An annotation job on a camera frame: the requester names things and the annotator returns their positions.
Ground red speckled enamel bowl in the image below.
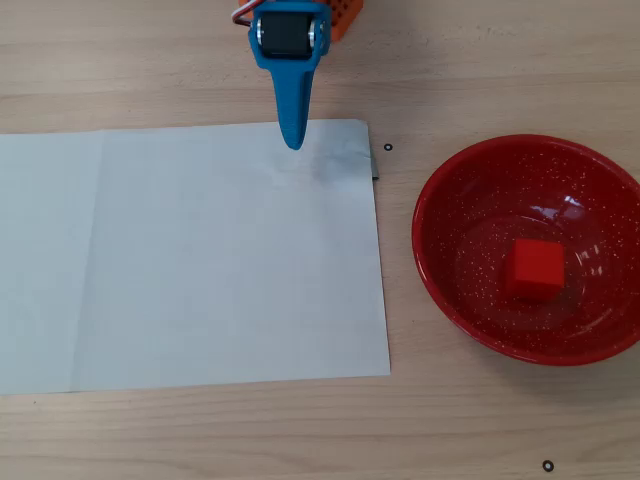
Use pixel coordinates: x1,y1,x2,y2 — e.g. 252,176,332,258
411,133,640,368

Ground red cube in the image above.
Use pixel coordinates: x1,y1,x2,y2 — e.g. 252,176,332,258
503,238,567,303

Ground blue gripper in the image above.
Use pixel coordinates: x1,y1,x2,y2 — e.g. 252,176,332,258
247,0,332,152

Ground white paper sheet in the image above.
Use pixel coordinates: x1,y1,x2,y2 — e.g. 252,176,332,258
0,118,393,397

